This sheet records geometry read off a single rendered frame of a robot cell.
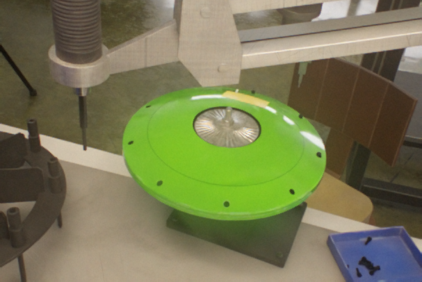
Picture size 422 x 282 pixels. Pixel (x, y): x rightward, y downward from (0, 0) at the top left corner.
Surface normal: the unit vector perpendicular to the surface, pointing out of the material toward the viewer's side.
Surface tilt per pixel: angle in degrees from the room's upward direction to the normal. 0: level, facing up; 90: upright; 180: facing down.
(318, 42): 9
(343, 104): 90
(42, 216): 4
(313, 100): 90
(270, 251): 0
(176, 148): 14
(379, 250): 0
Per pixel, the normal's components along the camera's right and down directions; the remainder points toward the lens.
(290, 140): 0.33, -0.74
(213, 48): 0.14, 0.61
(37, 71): 0.09, -0.80
